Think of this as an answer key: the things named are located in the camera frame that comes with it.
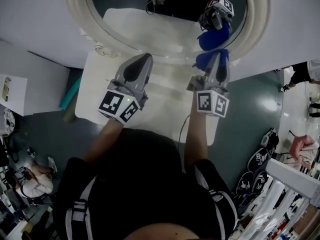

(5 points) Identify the blue cloth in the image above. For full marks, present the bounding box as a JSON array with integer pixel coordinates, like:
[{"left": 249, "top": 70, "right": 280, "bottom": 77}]
[{"left": 191, "top": 48, "right": 231, "bottom": 72}]

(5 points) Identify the person's left forearm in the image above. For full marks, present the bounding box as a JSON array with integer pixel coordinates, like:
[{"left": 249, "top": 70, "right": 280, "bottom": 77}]
[{"left": 81, "top": 118, "right": 126, "bottom": 165}]

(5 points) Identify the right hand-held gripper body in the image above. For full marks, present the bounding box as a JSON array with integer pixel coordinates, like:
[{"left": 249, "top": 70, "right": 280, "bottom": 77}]
[{"left": 187, "top": 51, "right": 231, "bottom": 119}]

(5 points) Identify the black round bag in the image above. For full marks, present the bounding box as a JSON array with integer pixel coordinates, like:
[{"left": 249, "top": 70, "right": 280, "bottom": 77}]
[
  {"left": 235, "top": 171, "right": 255, "bottom": 198},
  {"left": 252, "top": 170, "right": 270, "bottom": 195},
  {"left": 247, "top": 147, "right": 276, "bottom": 173}
]

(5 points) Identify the white cabinet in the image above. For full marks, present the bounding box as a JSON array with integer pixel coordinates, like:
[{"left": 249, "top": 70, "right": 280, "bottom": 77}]
[{"left": 0, "top": 73, "right": 28, "bottom": 117}]

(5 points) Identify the black white patterned bag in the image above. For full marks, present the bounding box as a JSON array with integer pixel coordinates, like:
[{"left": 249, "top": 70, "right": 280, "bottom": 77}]
[{"left": 0, "top": 107, "right": 17, "bottom": 138}]

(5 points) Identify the cream framed oval vanity mirror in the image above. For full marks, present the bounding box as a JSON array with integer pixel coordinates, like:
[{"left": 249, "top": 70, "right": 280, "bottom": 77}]
[{"left": 64, "top": 0, "right": 272, "bottom": 65}]

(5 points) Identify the brown cardboard tube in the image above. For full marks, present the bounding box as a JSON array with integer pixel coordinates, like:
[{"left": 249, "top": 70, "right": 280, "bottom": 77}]
[{"left": 63, "top": 103, "right": 77, "bottom": 124}]

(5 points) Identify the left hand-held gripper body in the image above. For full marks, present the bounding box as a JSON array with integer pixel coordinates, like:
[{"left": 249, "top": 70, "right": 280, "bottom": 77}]
[{"left": 96, "top": 52, "right": 154, "bottom": 127}]

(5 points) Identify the person's black shirt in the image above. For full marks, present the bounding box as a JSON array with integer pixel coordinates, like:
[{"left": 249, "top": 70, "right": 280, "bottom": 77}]
[{"left": 51, "top": 127, "right": 238, "bottom": 240}]

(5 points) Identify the teal rolled mat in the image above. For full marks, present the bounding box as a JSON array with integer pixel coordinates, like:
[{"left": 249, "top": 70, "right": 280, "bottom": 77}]
[{"left": 58, "top": 75, "right": 83, "bottom": 110}]

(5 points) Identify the grey cable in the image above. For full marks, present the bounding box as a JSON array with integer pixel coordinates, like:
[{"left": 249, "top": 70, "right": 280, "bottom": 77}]
[{"left": 177, "top": 113, "right": 191, "bottom": 149}]

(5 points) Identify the yellow box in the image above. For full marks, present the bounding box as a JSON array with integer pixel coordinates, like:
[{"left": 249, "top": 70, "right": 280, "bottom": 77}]
[{"left": 1, "top": 76, "right": 12, "bottom": 102}]

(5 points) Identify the white shelf rack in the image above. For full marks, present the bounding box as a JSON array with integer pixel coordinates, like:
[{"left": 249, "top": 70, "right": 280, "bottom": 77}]
[{"left": 239, "top": 157, "right": 320, "bottom": 240}]

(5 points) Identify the pink chair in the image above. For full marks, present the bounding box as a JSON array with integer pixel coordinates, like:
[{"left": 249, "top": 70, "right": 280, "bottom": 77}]
[{"left": 289, "top": 134, "right": 320, "bottom": 169}]

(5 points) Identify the person's right forearm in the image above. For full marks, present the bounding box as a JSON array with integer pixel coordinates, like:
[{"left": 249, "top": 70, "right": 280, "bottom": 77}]
[{"left": 183, "top": 108, "right": 214, "bottom": 168}]

